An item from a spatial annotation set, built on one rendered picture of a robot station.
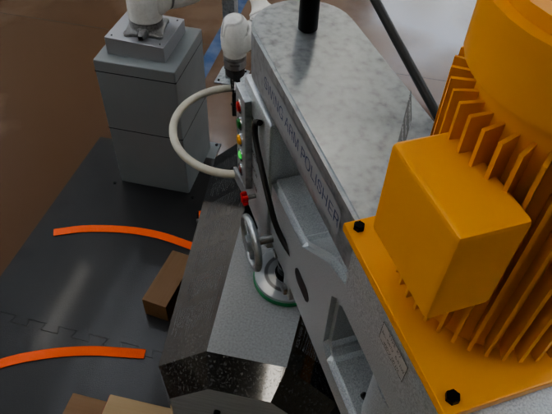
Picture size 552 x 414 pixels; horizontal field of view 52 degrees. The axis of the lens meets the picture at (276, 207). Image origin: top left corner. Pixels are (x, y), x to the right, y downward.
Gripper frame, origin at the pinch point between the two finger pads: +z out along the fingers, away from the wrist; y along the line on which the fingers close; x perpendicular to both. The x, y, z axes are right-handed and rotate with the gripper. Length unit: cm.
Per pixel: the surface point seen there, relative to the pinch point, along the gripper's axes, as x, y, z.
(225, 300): -3, 94, -3
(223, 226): -5, 58, 6
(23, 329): -96, 60, 78
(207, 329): -9, 103, -2
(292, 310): 17, 98, -4
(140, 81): -45, -32, 13
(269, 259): 11, 81, -6
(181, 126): -27, -26, 36
